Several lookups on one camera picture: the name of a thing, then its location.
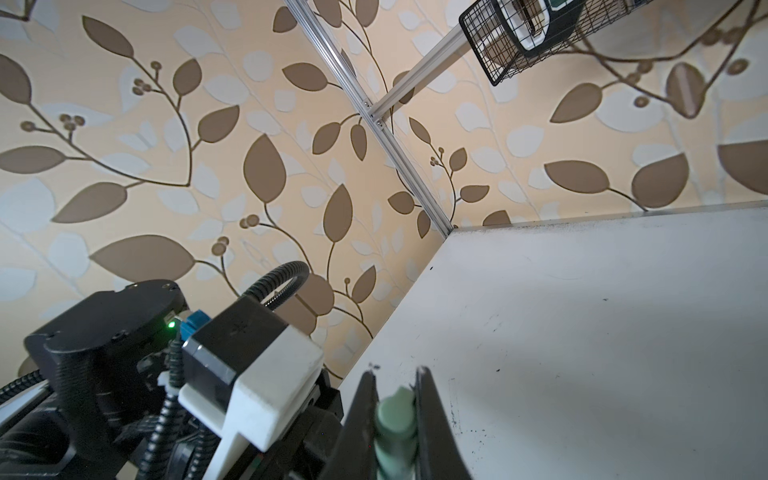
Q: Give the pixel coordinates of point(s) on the rear wire basket black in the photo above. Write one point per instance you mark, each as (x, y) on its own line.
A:
(510, 36)

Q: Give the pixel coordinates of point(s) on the green pen cap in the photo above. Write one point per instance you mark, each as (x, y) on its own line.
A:
(395, 441)

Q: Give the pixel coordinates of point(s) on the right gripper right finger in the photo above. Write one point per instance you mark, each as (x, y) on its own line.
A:
(438, 456)

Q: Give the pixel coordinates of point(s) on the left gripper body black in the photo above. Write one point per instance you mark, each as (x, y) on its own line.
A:
(303, 451)

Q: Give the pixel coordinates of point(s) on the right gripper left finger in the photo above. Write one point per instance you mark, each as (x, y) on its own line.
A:
(353, 456)

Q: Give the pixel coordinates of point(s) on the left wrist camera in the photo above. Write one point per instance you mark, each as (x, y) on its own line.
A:
(248, 374)

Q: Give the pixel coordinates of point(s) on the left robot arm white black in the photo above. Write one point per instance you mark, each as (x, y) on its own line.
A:
(135, 376)

